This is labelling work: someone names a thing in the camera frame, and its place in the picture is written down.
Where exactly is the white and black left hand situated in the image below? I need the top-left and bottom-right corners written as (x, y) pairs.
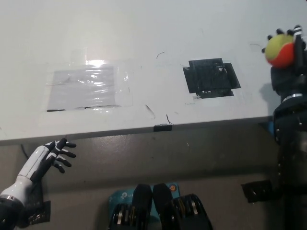
top-left (17, 138), bottom-right (77, 185)

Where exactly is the black and white right hand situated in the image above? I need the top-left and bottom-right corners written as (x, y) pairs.
top-left (261, 24), bottom-right (307, 98)

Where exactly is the yellow and orange tennis ball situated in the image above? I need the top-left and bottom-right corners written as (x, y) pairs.
top-left (264, 34), bottom-right (296, 69)

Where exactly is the clear plastic sheet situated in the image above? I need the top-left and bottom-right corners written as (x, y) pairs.
top-left (46, 64), bottom-right (122, 112)

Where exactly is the teal cardboard box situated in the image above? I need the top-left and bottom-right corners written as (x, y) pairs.
top-left (109, 183), bottom-right (180, 219)

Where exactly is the small black tape strip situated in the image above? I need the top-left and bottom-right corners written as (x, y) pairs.
top-left (153, 124), bottom-right (173, 132)

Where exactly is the thin black cable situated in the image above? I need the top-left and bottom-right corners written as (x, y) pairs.
top-left (21, 143), bottom-right (30, 159)

